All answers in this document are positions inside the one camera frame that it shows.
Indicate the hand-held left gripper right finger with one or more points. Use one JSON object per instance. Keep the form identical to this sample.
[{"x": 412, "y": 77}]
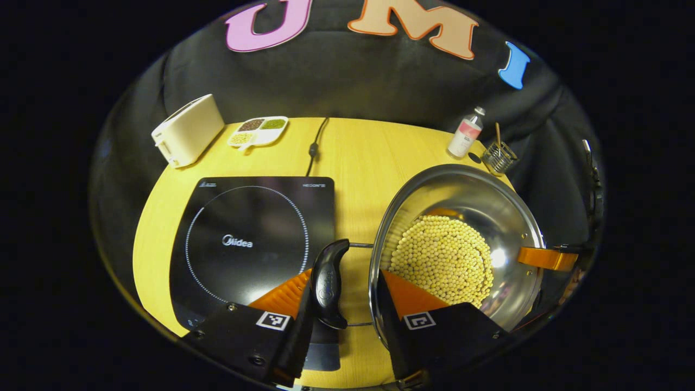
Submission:
[{"x": 388, "y": 326}]

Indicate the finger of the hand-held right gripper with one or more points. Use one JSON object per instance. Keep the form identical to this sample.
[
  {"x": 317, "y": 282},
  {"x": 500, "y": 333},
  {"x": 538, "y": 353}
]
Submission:
[{"x": 545, "y": 258}]

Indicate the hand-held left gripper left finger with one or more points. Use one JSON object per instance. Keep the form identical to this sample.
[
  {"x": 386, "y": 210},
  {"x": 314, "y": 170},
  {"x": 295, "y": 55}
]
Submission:
[{"x": 303, "y": 331}]

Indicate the black induction cooktop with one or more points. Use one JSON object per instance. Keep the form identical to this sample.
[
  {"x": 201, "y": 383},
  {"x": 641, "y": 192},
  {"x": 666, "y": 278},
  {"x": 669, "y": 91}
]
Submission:
[{"x": 244, "y": 206}]

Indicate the heap of yellow soybeans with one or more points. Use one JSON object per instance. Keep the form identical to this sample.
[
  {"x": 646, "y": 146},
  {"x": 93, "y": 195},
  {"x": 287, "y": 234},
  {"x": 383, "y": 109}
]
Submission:
[{"x": 442, "y": 260}]

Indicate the wooden stick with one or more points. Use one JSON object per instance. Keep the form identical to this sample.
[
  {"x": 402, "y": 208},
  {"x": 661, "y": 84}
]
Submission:
[{"x": 498, "y": 133}]

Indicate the clear bottle with pink label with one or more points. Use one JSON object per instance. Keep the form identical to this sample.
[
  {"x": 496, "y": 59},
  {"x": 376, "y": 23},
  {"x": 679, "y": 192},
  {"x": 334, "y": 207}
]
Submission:
[{"x": 465, "y": 136}]

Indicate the white divided snack plate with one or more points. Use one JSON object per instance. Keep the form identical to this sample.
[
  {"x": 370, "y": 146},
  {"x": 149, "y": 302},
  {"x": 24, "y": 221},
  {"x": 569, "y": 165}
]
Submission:
[{"x": 258, "y": 132}]

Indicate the white toaster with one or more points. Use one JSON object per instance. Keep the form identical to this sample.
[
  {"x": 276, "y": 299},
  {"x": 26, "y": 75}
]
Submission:
[{"x": 187, "y": 130}]

